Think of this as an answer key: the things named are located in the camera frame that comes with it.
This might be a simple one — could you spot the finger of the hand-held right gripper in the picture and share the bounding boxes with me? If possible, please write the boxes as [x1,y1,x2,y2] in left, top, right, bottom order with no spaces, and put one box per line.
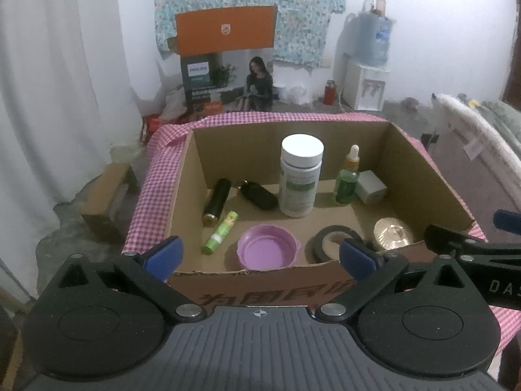
[493,210,521,233]
[423,224,521,261]

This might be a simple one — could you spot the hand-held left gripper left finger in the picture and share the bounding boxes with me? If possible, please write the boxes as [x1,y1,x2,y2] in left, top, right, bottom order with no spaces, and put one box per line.
[57,236,206,323]

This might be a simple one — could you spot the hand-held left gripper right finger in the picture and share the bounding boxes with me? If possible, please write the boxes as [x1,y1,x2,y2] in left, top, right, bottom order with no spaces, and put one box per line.
[315,239,473,322]

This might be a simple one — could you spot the black tape roll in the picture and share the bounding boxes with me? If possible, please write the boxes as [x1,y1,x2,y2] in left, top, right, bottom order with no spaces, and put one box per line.
[313,225,367,263]

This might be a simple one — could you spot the gold ribbed round disc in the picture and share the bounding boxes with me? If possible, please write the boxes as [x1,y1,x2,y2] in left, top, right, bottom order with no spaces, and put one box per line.
[372,217,415,252]

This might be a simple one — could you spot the green glue stick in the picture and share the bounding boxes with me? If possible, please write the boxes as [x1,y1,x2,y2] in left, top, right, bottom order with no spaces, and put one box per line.
[202,210,239,254]

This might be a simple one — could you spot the white charger plug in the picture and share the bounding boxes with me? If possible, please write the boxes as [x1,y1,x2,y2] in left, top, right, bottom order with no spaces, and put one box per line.
[356,170,388,205]

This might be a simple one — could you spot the green dropper bottle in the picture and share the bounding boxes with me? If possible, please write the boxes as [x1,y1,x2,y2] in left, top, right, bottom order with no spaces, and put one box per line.
[334,144,361,205]

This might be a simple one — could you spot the black flashlight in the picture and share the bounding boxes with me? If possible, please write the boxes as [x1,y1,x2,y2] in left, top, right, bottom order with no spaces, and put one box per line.
[201,178,232,227]

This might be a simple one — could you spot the black car key fob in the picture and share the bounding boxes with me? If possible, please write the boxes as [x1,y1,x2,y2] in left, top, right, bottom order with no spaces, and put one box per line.
[238,179,279,211]

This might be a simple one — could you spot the white bottle with green label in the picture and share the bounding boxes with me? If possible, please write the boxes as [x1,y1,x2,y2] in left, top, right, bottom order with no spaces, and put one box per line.
[279,134,325,218]

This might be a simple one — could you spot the grey fabric sofa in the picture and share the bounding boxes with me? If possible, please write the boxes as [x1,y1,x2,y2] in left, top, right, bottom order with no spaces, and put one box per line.
[427,128,521,229]

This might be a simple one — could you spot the pink checked cloth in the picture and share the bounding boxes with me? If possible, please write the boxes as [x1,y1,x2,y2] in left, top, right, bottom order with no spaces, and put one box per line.
[122,112,521,349]

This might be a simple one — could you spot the white paper tag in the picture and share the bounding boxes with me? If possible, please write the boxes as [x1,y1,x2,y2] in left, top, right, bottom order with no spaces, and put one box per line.
[464,138,484,160]

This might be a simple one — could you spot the small brown cardboard box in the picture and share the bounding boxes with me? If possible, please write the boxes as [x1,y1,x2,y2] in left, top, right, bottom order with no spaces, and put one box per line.
[79,162,140,242]

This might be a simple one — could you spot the grey-green blanket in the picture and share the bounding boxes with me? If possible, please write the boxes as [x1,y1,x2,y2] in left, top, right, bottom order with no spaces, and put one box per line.
[458,94,521,139]

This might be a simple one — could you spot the white fleece blanket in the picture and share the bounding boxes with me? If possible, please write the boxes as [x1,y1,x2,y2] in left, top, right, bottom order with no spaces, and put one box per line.
[431,93,521,167]

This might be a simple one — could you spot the red plastic bag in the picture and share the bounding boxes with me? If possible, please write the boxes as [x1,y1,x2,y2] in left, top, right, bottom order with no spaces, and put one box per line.
[142,114,163,145]

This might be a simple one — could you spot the brown wooden door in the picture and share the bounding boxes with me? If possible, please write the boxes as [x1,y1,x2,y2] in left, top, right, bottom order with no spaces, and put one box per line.
[502,45,521,110]

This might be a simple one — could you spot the white plastic bag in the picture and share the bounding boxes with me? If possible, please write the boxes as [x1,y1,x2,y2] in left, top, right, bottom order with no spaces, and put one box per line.
[162,87,190,122]

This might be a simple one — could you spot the printed appliance product box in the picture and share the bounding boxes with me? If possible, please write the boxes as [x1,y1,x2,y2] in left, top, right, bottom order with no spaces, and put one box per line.
[180,51,274,115]

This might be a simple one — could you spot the white water dispenser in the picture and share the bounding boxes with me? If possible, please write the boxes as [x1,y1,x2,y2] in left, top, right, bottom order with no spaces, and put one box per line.
[341,55,390,111]

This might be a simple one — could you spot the crumpled clear plastic bag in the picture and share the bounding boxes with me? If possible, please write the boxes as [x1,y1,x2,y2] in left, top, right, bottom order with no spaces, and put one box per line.
[281,85,310,104]

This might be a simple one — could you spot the white curtain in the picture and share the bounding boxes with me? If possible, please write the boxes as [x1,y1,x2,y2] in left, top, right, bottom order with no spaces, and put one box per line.
[0,0,141,290]

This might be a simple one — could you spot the blue water jug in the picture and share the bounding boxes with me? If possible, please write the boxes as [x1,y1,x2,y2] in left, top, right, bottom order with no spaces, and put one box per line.
[354,10,395,67]

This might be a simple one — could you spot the blue floral hanging cloth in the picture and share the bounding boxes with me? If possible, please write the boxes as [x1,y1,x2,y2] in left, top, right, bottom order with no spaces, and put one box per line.
[154,0,348,66]

